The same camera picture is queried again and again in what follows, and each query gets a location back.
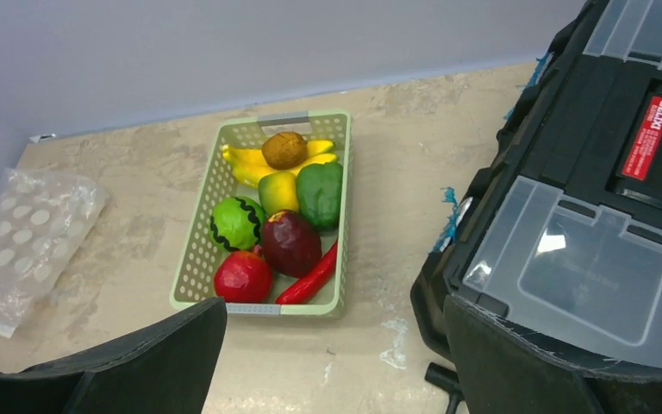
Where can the clear dotted zip top bag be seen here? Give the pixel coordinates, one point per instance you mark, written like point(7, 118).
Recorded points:
point(44, 218)

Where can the red chili pepper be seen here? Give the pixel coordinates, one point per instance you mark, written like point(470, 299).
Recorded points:
point(305, 288)

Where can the brown kiwi fruit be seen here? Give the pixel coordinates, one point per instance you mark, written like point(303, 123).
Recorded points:
point(285, 150)

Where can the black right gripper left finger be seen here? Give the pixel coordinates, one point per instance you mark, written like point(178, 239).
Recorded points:
point(166, 367)

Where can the green striped watermelon toy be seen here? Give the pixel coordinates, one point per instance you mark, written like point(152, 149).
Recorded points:
point(236, 224)

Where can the dark red purple fruit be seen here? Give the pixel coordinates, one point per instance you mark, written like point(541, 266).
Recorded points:
point(291, 246)

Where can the black hammer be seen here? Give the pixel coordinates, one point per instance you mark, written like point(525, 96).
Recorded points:
point(448, 381)

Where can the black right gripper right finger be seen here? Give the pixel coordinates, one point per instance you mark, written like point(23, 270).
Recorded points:
point(505, 368)

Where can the yellow banana bunch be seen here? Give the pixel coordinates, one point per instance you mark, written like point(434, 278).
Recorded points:
point(249, 165)

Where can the black plastic toolbox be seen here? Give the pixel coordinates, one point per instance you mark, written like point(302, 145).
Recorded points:
point(562, 233)

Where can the green bell pepper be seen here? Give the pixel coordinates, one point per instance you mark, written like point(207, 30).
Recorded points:
point(319, 192)

